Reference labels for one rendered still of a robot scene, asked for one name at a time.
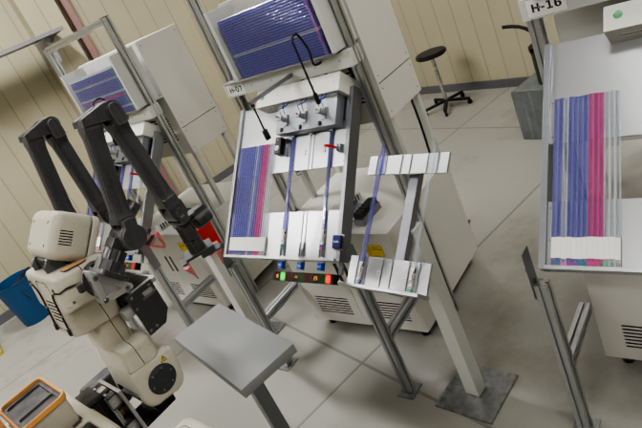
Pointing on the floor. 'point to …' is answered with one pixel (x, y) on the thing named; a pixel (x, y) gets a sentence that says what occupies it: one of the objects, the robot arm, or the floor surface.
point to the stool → (439, 78)
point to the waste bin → (22, 298)
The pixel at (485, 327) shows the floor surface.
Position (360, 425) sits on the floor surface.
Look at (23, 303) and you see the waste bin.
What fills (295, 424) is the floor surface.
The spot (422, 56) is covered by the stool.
